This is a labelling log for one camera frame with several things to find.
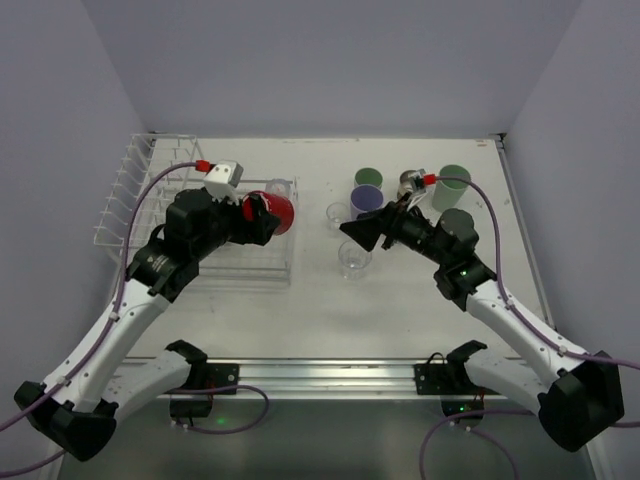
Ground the red mug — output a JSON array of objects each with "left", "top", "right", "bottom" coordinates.
[{"left": 248, "top": 190, "right": 295, "bottom": 236}]

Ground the lavender plastic cup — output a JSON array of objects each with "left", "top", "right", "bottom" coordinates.
[{"left": 350, "top": 184, "right": 384, "bottom": 220}]

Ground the small clear faceted glass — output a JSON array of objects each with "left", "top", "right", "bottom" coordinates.
[{"left": 326, "top": 202, "right": 350, "bottom": 230}]

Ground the clear glass front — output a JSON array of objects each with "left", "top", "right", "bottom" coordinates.
[{"left": 338, "top": 241, "right": 372, "bottom": 280}]

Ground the tall light green cup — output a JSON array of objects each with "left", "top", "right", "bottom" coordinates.
[{"left": 432, "top": 165, "right": 471, "bottom": 212}]

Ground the clear glass back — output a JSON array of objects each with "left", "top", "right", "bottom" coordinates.
[{"left": 264, "top": 178, "right": 291, "bottom": 198}]

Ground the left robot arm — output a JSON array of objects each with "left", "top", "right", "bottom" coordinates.
[{"left": 14, "top": 189, "right": 293, "bottom": 461}]

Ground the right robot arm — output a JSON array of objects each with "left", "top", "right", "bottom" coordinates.
[{"left": 339, "top": 202, "right": 624, "bottom": 452}]

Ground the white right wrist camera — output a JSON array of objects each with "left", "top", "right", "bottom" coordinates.
[{"left": 407, "top": 169, "right": 437, "bottom": 210}]

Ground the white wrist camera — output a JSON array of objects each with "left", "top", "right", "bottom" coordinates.
[
  {"left": 407, "top": 169, "right": 437, "bottom": 210},
  {"left": 203, "top": 161, "right": 244, "bottom": 204}
]

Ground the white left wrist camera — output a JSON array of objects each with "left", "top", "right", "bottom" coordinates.
[{"left": 203, "top": 161, "right": 244, "bottom": 204}]

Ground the white wire dish rack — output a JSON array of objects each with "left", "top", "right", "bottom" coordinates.
[{"left": 94, "top": 133, "right": 295, "bottom": 291}]

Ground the aluminium mounting rail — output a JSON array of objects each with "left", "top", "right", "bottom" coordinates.
[{"left": 69, "top": 357, "right": 594, "bottom": 401}]

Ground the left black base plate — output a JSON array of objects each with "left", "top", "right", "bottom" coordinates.
[{"left": 169, "top": 363, "right": 239, "bottom": 426}]

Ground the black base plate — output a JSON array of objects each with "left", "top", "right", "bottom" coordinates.
[
  {"left": 413, "top": 357, "right": 498, "bottom": 428},
  {"left": 169, "top": 363, "right": 239, "bottom": 426}
]

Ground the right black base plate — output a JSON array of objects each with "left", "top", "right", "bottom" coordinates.
[{"left": 413, "top": 357, "right": 498, "bottom": 428}]

